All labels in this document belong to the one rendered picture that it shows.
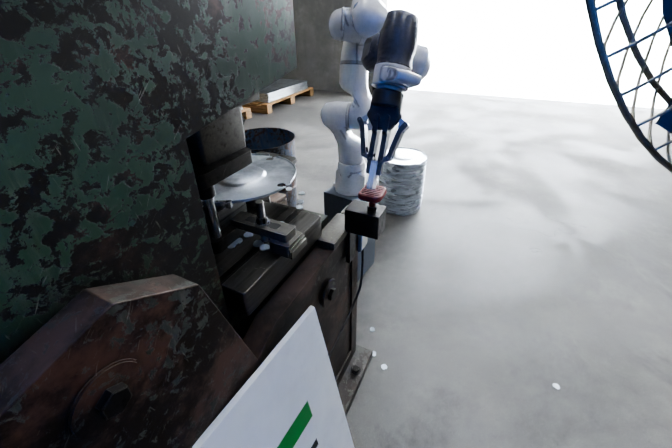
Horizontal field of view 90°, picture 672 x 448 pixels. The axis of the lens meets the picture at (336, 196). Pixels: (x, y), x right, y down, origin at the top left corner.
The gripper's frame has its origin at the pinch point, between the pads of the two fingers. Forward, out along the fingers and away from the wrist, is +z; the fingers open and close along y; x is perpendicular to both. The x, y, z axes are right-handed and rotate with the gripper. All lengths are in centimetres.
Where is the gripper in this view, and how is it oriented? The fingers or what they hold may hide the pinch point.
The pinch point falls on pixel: (373, 174)
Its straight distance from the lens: 83.7
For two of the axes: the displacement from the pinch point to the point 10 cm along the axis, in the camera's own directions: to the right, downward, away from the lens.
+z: -1.7, 9.8, 1.1
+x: -4.0, 0.3, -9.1
